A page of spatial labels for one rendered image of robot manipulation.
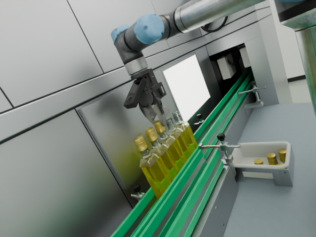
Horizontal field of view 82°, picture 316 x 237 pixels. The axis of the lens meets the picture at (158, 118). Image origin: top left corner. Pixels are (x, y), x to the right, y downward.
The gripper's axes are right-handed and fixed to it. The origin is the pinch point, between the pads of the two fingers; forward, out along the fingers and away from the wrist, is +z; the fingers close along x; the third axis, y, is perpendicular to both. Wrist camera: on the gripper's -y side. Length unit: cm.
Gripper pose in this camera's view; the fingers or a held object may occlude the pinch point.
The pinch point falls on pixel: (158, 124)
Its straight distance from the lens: 68.4
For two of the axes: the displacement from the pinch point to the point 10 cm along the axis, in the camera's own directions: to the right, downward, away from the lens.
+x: -7.4, 1.4, 6.6
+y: 5.4, -4.6, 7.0
